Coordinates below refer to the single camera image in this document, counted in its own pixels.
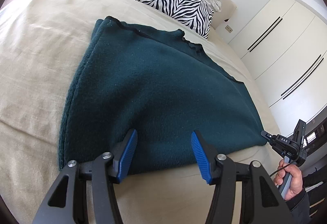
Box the dark teal knit sweater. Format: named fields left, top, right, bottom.
left=58, top=16, right=266, bottom=174

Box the dark jacket sleeve forearm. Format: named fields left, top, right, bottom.
left=286, top=189, right=311, bottom=224

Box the person's right hand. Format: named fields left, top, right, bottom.
left=273, top=159, right=304, bottom=201

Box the beige bed sheet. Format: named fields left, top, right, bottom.
left=0, top=0, right=282, bottom=224

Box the white wardrobe with black handles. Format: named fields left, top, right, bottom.
left=229, top=0, right=326, bottom=136

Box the wall power socket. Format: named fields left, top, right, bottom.
left=225, top=25, right=233, bottom=33

